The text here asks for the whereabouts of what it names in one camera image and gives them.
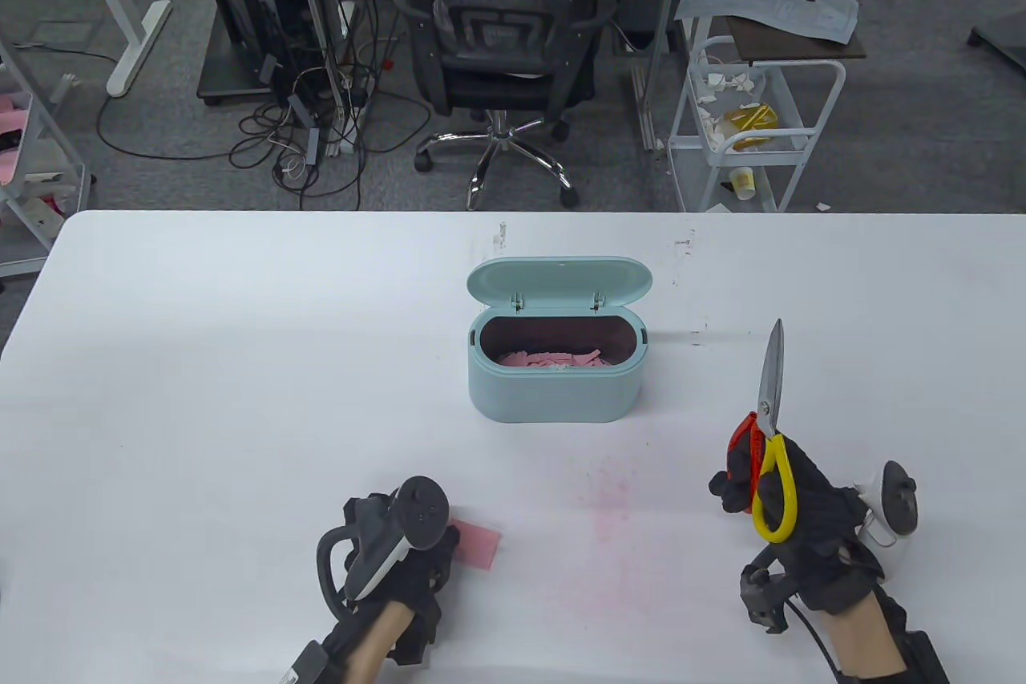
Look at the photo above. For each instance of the person's left hand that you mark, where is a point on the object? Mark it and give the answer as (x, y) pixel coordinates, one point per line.
(421, 580)

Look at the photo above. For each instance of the person's right hand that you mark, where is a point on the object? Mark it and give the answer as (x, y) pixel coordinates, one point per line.
(817, 516)

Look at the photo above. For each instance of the pink waste paper sheet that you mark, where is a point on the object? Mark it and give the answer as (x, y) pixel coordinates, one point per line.
(481, 544)

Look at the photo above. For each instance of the light blue lidded bin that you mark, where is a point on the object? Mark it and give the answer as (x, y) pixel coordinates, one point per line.
(553, 395)

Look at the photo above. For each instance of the pile of pink paper pieces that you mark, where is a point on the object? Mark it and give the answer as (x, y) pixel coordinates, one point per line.
(553, 359)

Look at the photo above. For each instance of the grey left hand controller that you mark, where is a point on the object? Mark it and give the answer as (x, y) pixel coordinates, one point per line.
(421, 511)

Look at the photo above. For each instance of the grey hand controller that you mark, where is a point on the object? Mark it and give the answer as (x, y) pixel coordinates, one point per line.
(421, 511)
(898, 499)

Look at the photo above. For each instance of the grey right hand controller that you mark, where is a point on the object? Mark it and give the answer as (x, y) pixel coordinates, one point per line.
(898, 499)

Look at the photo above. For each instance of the black left wrist sensor box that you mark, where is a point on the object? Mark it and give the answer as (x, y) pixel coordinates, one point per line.
(309, 664)

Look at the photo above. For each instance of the black wrist sensor box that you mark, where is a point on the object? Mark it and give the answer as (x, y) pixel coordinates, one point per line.
(922, 660)
(309, 664)

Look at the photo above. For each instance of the black right wrist sensor box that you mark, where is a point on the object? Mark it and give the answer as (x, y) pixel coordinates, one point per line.
(922, 660)

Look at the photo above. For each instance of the paper cup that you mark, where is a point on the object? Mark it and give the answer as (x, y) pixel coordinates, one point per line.
(742, 185)

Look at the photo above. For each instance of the white rolling cart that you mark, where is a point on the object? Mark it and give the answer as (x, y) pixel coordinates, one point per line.
(689, 142)

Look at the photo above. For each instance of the yellow packet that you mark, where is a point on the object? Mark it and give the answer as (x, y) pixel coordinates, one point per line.
(753, 119)

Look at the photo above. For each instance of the pile of white paper scraps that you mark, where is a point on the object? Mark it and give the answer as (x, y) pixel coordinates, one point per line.
(725, 81)

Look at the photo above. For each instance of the brown board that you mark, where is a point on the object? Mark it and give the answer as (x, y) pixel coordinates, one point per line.
(801, 49)

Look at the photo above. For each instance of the white shelf rack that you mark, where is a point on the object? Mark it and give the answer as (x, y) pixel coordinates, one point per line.
(24, 265)

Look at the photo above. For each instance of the black mesh office chair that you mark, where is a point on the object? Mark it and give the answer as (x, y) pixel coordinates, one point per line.
(497, 78)

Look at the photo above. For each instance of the black wheeled platform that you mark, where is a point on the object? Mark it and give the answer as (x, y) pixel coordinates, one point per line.
(232, 78)

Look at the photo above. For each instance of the pink tray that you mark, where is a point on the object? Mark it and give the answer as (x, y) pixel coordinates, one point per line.
(10, 167)

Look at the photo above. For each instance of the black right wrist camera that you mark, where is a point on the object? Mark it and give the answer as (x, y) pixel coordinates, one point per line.
(761, 596)

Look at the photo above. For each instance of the white metal post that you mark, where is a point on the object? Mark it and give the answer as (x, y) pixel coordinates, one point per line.
(317, 2)

